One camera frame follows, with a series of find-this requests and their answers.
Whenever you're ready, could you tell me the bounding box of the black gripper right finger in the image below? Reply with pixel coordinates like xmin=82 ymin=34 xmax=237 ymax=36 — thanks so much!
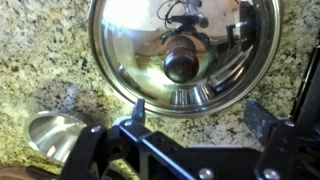
xmin=243 ymin=99 xmax=320 ymax=180

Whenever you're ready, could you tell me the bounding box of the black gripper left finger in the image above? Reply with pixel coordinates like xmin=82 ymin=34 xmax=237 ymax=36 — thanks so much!
xmin=58 ymin=99 xmax=187 ymax=180

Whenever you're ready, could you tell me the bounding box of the steel lid with wooden knob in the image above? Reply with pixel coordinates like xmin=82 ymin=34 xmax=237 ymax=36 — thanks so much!
xmin=88 ymin=0 xmax=282 ymax=117

